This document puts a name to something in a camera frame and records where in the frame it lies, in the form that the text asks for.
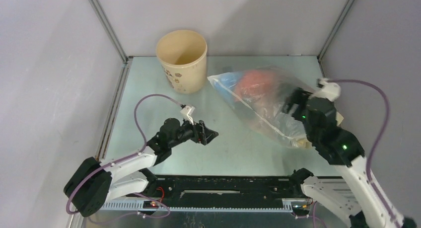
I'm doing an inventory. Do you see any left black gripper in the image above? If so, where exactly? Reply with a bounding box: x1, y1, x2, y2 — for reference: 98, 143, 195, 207
169, 115, 217, 148

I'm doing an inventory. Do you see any large translucent storage bag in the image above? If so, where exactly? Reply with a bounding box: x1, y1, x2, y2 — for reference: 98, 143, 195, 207
208, 66, 315, 149

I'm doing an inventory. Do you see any beige plastic trash bin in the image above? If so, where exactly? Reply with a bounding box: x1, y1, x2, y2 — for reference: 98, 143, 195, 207
155, 30, 208, 94

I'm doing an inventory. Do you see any red plastic trash bag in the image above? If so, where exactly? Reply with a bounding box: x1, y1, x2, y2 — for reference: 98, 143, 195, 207
234, 70, 278, 101

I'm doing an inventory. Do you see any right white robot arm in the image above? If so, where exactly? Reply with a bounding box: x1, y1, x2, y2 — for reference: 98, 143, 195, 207
283, 87, 417, 228

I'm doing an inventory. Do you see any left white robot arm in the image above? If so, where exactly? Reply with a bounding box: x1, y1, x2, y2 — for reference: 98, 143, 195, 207
64, 118, 219, 217

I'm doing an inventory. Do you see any blue plastic trash bag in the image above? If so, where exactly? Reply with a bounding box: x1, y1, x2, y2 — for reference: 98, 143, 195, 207
214, 72, 244, 105

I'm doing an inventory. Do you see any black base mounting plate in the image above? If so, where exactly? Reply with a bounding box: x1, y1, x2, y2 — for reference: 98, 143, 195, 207
142, 175, 314, 211

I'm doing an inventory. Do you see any left circuit board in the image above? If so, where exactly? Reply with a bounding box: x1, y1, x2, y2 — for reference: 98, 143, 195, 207
142, 201, 162, 209

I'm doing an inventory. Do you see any circuit board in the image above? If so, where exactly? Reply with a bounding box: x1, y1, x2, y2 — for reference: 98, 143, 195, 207
292, 205, 310, 217
142, 201, 162, 209

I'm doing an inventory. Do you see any right circuit board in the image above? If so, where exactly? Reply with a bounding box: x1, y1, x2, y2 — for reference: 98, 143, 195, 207
292, 205, 310, 217

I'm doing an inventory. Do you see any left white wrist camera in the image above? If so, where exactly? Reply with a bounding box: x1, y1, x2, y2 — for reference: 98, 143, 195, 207
180, 104, 195, 125

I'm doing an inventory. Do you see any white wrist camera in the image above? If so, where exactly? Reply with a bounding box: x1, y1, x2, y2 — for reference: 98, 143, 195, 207
310, 78, 341, 102
180, 104, 195, 125

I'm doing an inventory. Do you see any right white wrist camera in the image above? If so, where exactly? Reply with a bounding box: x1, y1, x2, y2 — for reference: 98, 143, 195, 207
310, 78, 341, 102

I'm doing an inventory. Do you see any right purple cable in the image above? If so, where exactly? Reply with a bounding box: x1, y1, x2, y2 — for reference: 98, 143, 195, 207
312, 79, 405, 228

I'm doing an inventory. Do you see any purple cable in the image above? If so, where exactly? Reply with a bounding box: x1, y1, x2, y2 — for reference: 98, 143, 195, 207
312, 79, 405, 228
66, 94, 185, 219

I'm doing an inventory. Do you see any aluminium frame rail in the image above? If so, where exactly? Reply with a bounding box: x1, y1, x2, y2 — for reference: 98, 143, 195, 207
75, 177, 376, 214

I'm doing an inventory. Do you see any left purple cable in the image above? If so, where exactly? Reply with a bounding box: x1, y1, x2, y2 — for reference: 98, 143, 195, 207
66, 94, 185, 219

